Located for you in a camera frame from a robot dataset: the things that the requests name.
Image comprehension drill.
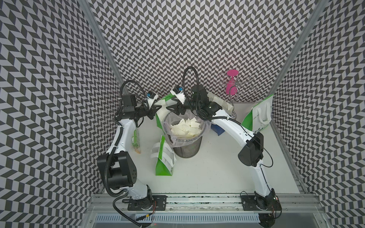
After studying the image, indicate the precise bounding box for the green white bag front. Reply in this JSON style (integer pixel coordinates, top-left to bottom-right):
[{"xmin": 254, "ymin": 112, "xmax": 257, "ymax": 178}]
[{"xmin": 150, "ymin": 135, "xmax": 177, "ymax": 176}]

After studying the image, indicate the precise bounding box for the clear plastic bin liner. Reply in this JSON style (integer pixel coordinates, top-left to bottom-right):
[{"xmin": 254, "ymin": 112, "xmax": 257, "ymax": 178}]
[{"xmin": 162, "ymin": 110, "xmax": 211, "ymax": 148}]

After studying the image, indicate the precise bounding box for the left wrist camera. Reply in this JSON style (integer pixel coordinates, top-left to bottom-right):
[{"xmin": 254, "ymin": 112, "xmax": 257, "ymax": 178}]
[{"xmin": 146, "ymin": 91, "xmax": 158, "ymax": 101}]

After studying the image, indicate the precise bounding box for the blue paper bag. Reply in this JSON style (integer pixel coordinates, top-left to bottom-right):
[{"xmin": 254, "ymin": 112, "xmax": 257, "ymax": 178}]
[{"xmin": 211, "ymin": 123, "xmax": 225, "ymax": 136}]

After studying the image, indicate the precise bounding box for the green white bag right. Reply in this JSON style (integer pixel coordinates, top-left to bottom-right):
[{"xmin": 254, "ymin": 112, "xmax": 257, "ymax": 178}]
[{"xmin": 241, "ymin": 95, "xmax": 274, "ymax": 133}]

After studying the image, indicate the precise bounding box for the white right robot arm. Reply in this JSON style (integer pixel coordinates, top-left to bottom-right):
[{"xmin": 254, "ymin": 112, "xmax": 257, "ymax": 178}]
[{"xmin": 166, "ymin": 85, "xmax": 282, "ymax": 212}]

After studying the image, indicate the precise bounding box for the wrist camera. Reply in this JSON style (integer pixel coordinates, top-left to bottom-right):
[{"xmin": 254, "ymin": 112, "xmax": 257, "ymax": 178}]
[
  {"xmin": 146, "ymin": 91, "xmax": 158, "ymax": 101},
  {"xmin": 170, "ymin": 85, "xmax": 186, "ymax": 104}
]

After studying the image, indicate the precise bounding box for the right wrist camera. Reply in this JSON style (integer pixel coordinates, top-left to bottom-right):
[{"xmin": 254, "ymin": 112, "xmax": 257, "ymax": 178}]
[{"xmin": 170, "ymin": 85, "xmax": 186, "ymax": 104}]

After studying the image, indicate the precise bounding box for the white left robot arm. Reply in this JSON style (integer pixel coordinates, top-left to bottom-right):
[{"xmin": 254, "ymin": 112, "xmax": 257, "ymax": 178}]
[{"xmin": 97, "ymin": 91, "xmax": 161, "ymax": 211}]

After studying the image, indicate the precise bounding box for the pink hourglass ornament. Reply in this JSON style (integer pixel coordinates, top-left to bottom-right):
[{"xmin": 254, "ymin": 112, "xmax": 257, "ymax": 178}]
[{"xmin": 226, "ymin": 69, "xmax": 239, "ymax": 95}]

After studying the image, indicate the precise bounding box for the aluminium corner post left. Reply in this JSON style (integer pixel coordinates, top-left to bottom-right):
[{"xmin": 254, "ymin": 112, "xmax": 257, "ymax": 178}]
[{"xmin": 78, "ymin": 0, "xmax": 124, "ymax": 86}]

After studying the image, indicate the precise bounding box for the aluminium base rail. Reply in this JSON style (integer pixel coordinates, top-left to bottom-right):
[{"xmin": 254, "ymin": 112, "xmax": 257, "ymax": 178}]
[{"xmin": 80, "ymin": 192, "xmax": 332, "ymax": 228}]

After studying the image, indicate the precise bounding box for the aluminium corner post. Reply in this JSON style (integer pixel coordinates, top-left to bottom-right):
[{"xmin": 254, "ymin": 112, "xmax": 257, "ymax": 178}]
[
  {"xmin": 78, "ymin": 0, "xmax": 124, "ymax": 86},
  {"xmin": 267, "ymin": 0, "xmax": 329, "ymax": 97}
]

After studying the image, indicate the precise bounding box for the green white bag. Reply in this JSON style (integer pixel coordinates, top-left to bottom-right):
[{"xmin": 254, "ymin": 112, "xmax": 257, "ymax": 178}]
[
  {"xmin": 150, "ymin": 135, "xmax": 177, "ymax": 176},
  {"xmin": 241, "ymin": 95, "xmax": 274, "ymax": 133},
  {"xmin": 155, "ymin": 94, "xmax": 179, "ymax": 133}
]

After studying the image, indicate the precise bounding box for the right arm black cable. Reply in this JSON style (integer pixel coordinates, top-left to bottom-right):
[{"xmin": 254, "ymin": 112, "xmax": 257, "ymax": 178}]
[{"xmin": 182, "ymin": 66, "xmax": 283, "ymax": 220}]

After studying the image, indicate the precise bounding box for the green white bag back left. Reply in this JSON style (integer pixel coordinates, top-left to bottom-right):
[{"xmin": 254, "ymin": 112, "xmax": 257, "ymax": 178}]
[{"xmin": 155, "ymin": 94, "xmax": 179, "ymax": 133}]

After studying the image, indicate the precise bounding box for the pile of receipt scraps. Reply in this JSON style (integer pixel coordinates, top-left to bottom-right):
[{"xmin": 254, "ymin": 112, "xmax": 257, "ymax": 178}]
[{"xmin": 170, "ymin": 117, "xmax": 202, "ymax": 138}]

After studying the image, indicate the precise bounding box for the aluminium corner post right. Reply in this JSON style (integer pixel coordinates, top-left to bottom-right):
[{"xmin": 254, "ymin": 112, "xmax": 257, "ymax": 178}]
[{"xmin": 267, "ymin": 0, "xmax": 329, "ymax": 97}]

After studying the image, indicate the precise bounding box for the mesh waste bin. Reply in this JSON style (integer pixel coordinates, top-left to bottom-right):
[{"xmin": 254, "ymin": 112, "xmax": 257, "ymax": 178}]
[{"xmin": 162, "ymin": 110, "xmax": 211, "ymax": 158}]

